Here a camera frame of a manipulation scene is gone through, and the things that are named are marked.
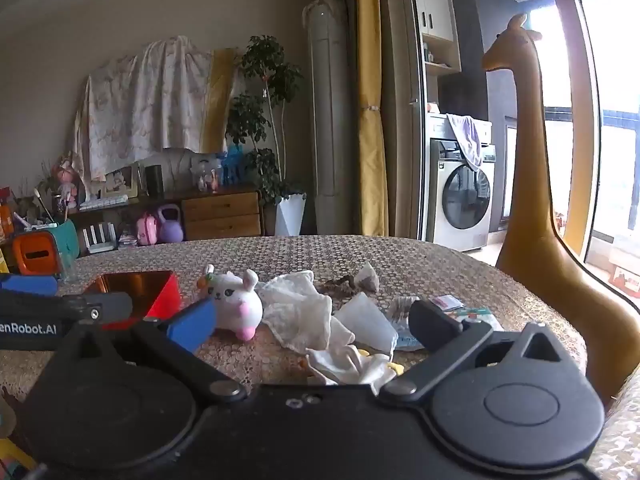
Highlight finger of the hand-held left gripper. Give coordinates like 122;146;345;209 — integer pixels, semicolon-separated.
60;291;134;332
0;273;59;297

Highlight white standing air conditioner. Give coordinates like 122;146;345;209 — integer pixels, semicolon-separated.
302;0;358;237

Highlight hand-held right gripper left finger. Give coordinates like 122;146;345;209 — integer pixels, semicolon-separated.
50;299;249;404

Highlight blue printed packet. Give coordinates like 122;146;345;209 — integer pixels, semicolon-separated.
392;307;505;352

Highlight cardboard box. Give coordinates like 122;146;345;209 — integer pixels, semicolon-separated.
607;245;640;301

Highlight wooden sideboard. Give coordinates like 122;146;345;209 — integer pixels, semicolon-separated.
67;187;264;253

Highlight photo frame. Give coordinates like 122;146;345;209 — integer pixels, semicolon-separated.
102;166;139;200

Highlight purple kettlebell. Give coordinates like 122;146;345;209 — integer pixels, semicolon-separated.
156;203;184;243

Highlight green potted plant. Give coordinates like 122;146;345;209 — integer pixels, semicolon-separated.
225;35;307;207

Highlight white toy robot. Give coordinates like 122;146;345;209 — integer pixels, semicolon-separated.
190;152;223;193

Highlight white plant pot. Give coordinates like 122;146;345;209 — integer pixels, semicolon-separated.
274;193;307;237

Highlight grey small pouch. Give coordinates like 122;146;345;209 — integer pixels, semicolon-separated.
352;261;381;294

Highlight white lace cloth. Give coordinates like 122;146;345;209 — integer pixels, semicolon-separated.
257;270;357;356

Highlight floral sheet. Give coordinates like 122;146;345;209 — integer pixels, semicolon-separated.
72;35;213;198

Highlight white router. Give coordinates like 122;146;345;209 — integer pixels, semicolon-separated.
81;222;118;254

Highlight clear glass cup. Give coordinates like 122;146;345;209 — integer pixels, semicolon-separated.
57;252;81;283

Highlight teal box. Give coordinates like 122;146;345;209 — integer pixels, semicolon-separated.
25;219;81;272

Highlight white keyboard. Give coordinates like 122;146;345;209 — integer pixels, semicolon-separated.
78;194;130;212

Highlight pink toy case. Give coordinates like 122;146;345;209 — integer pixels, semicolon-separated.
136;211;161;247

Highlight yellow curtain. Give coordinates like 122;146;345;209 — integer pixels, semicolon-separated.
354;0;390;237

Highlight white shell-shaped cushion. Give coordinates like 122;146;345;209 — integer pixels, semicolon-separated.
137;147;201;193

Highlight black cylinder speaker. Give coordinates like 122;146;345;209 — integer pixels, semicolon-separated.
145;165;165;198

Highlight white washing machine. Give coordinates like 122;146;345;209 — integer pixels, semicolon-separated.
427;112;497;252

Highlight blue bottles pack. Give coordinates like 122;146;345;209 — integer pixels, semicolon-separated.
220;142;247;187

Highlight purple towel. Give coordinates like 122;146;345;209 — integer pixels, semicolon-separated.
446;113;483;172

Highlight red storage box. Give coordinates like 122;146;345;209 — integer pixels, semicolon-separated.
82;270;183;332

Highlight pink doll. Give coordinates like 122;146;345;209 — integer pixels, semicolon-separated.
55;157;81;211

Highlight golden giraffe statue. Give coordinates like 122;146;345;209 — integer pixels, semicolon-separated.
481;13;628;406

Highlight white bunny plush toy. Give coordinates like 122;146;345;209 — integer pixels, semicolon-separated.
196;264;264;344

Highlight white cloth with yellow print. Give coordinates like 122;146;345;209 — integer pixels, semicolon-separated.
304;344;406;397

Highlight white wall cabinet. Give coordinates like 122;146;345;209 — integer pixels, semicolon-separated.
411;0;463;77

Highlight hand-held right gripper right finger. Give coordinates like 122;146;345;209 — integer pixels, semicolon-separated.
379;299;582;402

